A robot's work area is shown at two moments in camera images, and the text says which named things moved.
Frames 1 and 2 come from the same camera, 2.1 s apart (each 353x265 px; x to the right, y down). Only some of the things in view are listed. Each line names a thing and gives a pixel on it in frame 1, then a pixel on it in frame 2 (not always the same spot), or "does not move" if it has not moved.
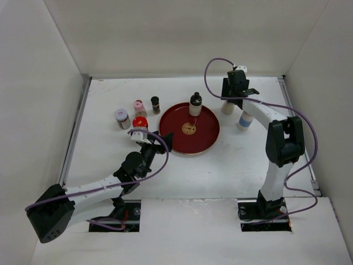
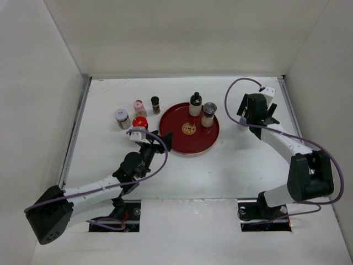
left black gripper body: (148, 151) does not move
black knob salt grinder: (195, 105) does not move
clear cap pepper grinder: (227, 107) → (209, 109)
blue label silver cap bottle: (245, 121) does not move
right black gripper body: (226, 90) → (243, 106)
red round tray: (192, 135) does not move
